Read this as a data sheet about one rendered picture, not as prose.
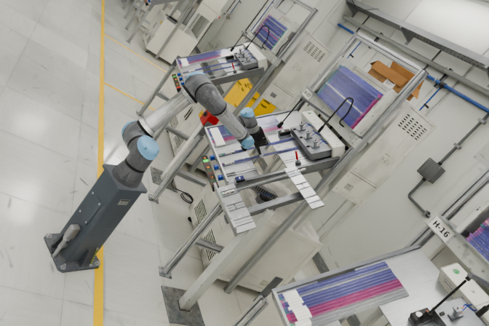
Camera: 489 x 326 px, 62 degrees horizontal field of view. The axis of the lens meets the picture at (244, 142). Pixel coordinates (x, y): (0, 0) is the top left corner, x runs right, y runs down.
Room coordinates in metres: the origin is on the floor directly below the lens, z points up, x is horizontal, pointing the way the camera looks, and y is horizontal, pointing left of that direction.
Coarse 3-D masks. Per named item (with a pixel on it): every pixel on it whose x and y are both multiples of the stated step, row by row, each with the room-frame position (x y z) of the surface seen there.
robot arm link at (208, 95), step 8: (200, 88) 1.94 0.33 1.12; (208, 88) 1.93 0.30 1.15; (216, 88) 1.97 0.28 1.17; (200, 96) 1.92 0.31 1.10; (208, 96) 1.92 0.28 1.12; (216, 96) 1.94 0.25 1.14; (208, 104) 1.92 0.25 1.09; (216, 104) 1.93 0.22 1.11; (224, 104) 1.97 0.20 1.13; (216, 112) 1.95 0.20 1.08; (224, 112) 1.99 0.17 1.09; (224, 120) 2.02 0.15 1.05; (232, 120) 2.05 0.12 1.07; (232, 128) 2.08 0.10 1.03; (240, 128) 2.12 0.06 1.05; (240, 136) 2.14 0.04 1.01; (248, 136) 2.19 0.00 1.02; (248, 144) 2.18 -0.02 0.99
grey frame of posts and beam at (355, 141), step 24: (408, 96) 2.46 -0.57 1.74; (336, 120) 2.65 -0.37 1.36; (384, 120) 2.45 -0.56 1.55; (192, 144) 2.81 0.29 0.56; (360, 144) 2.45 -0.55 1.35; (336, 168) 2.44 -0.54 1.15; (216, 216) 2.19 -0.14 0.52; (288, 216) 2.47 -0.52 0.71; (192, 240) 2.18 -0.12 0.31; (168, 264) 2.20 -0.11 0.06
